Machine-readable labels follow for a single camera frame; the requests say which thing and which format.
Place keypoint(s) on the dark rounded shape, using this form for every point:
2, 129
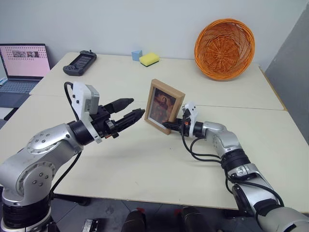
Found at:
193, 220
134, 221

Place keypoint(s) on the light blue cube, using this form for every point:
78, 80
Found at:
136, 55

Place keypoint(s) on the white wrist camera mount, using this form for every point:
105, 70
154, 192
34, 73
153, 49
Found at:
80, 96
192, 111

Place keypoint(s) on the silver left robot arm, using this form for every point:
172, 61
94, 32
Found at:
41, 154

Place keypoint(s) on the yellow sponge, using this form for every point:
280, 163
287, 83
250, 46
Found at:
148, 58

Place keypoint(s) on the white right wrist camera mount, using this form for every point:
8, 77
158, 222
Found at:
192, 111

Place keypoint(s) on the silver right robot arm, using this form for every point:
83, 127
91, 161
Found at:
231, 145

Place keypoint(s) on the wooden picture frame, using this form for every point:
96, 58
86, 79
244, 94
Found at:
157, 84

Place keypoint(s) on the black handheld game controller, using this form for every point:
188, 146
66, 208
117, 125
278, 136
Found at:
80, 62

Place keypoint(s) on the white and blue small box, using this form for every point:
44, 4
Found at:
3, 81

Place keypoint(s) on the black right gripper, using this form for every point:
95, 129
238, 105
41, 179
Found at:
184, 125

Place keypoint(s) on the grey partition panel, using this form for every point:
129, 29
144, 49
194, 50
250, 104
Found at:
289, 84

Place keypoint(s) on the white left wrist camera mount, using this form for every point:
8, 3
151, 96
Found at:
80, 96

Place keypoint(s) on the small grey metal box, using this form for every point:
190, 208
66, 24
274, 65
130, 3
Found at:
94, 226

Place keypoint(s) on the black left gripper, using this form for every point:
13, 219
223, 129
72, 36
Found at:
103, 123

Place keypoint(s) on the open laptop with pink screen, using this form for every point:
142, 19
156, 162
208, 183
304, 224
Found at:
24, 62

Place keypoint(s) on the orange wicker basket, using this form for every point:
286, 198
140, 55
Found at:
224, 49

